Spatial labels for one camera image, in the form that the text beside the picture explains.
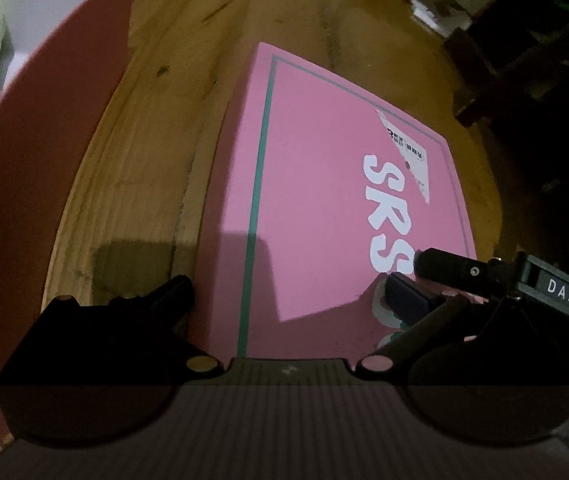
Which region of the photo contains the dark furniture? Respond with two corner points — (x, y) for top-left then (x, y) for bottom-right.
(445, 0), (569, 273)

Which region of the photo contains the pink box lid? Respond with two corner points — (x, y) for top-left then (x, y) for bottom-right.
(191, 44), (475, 361)

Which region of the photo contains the white paper on floor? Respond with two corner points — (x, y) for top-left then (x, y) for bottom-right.
(408, 0), (472, 39)

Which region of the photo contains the pink shoe box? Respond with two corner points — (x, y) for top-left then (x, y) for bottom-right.
(0, 0), (132, 439)

